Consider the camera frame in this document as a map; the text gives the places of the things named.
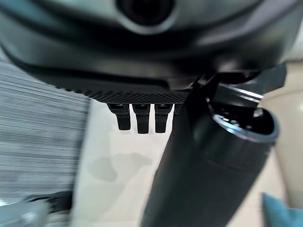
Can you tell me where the teal blue cushion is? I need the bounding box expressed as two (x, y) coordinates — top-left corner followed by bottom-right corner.
(261, 192), (303, 227)

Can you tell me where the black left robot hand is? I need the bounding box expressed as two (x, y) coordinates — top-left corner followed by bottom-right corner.
(0, 0), (303, 227)

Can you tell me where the grey striped rug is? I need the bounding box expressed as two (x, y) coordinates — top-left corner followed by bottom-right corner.
(0, 56), (90, 201)

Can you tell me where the silver robot leg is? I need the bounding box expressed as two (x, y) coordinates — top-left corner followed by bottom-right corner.
(0, 190), (73, 227)

